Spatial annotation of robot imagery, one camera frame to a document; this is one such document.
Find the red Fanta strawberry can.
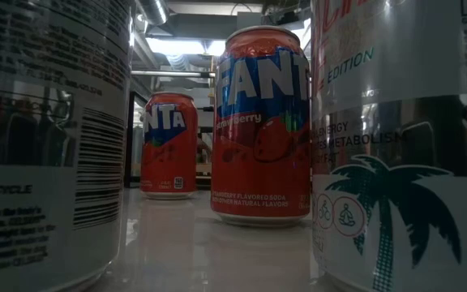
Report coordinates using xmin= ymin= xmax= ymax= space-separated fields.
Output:
xmin=210 ymin=24 xmax=312 ymax=227
xmin=139 ymin=91 xmax=199 ymax=200

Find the black can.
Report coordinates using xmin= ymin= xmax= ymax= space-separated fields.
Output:
xmin=0 ymin=0 xmax=134 ymax=292
xmin=310 ymin=0 xmax=467 ymax=292

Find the bright ceiling light panel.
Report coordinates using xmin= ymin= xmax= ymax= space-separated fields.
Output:
xmin=146 ymin=36 xmax=227 ymax=57

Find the silver ventilation duct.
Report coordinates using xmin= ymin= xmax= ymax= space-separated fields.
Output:
xmin=138 ymin=0 xmax=170 ymax=26

